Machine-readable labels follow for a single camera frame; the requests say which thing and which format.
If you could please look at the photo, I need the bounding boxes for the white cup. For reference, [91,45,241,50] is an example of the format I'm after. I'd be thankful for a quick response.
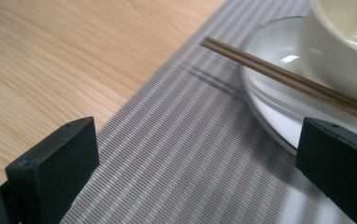
[300,0,357,107]

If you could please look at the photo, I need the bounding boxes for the grey striped placemat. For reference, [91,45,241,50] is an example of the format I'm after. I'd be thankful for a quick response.
[59,0,357,224]

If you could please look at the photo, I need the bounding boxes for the white saucer plate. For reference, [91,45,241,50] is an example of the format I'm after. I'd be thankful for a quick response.
[239,16,357,157]

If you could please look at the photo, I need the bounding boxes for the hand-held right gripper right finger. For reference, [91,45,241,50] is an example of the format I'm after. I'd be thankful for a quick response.
[294,117,357,224]

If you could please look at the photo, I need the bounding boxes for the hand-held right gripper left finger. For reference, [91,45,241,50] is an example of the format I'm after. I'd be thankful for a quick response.
[5,116,101,224]

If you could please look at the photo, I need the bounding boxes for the brown wooden chopstick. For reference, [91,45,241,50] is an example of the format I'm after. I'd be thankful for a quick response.
[200,40,357,128]
[204,35,357,116]

